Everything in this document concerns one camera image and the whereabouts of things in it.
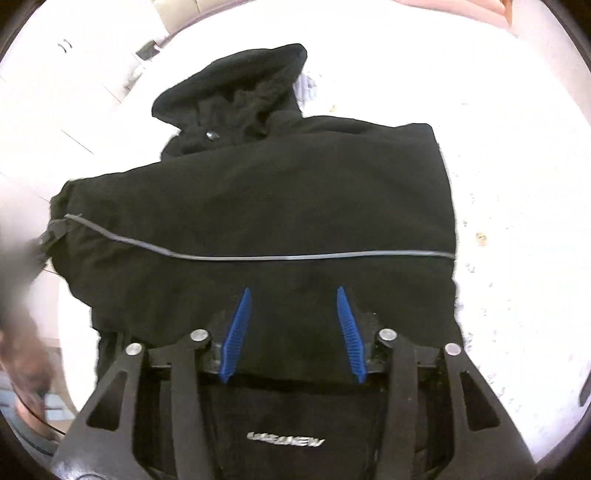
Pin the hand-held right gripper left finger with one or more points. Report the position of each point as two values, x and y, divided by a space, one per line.
236 332

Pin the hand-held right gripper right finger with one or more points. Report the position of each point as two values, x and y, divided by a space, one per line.
351 332

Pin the black jacket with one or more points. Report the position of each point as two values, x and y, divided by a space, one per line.
277 207

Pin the white wardrobe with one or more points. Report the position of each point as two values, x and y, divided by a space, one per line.
46 92

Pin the bed with patterned sheet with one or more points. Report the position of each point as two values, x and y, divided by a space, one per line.
508 184

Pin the beige padded headboard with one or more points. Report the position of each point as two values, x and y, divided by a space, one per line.
180 11

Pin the pink folded blanket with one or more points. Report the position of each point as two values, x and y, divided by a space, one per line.
461 9

